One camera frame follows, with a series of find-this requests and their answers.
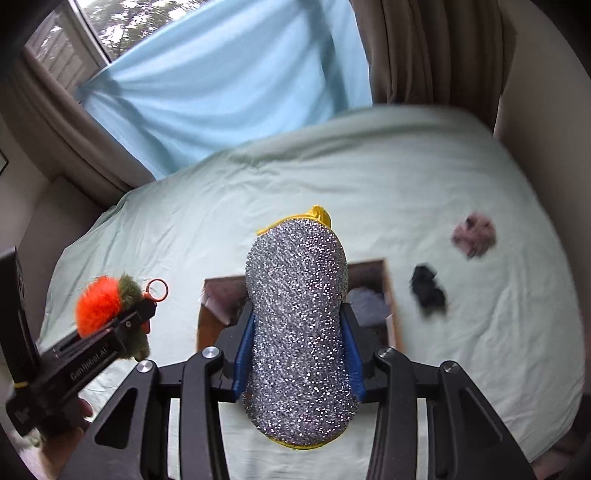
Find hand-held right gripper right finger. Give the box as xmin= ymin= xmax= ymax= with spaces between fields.
xmin=341 ymin=306 xmax=537 ymax=480

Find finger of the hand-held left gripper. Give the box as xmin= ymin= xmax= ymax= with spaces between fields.
xmin=76 ymin=298 xmax=157 ymax=344

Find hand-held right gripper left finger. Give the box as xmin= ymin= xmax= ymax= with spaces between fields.
xmin=81 ymin=313 xmax=256 ymax=480

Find cardboard box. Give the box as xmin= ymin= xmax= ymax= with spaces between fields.
xmin=198 ymin=258 xmax=403 ymax=354

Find orange fluffy pompom keychain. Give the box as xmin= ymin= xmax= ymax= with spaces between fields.
xmin=74 ymin=274 xmax=170 ymax=361

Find silver glitter sponge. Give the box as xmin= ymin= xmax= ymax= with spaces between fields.
xmin=242 ymin=205 xmax=362 ymax=451

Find grey blue sock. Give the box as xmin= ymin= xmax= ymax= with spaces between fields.
xmin=346 ymin=286 xmax=393 ymax=326

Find person's left hand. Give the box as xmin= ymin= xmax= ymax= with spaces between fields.
xmin=37 ymin=397 xmax=96 ymax=480

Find black patterned scrunchie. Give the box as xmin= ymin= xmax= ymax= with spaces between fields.
xmin=409 ymin=263 xmax=448 ymax=317

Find beige bed headboard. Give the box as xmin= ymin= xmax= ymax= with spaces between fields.
xmin=27 ymin=177 xmax=106 ymax=324

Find pink scrunchie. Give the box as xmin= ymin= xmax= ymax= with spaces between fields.
xmin=451 ymin=211 xmax=499 ymax=260

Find pale green bed sheet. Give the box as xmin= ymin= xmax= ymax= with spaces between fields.
xmin=34 ymin=104 xmax=585 ymax=468

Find beige curtain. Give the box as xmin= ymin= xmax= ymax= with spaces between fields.
xmin=0 ymin=46 xmax=163 ymax=209
xmin=351 ymin=0 xmax=516 ymax=117

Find light blue hanging cloth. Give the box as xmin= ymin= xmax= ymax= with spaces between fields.
xmin=76 ymin=0 xmax=374 ymax=181

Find green tree outdoors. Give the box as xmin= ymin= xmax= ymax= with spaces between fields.
xmin=76 ymin=0 xmax=195 ymax=63

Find white window frame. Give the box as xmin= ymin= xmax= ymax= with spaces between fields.
xmin=22 ymin=0 xmax=153 ymax=89

